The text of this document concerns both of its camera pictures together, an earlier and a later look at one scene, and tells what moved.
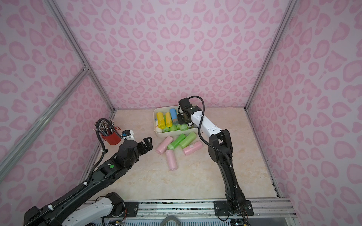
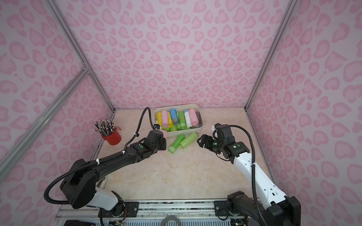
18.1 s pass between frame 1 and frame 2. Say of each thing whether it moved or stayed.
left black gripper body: moved
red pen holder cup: stayed
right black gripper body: moved
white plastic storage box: stayed
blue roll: stayed
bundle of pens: stayed
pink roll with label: moved
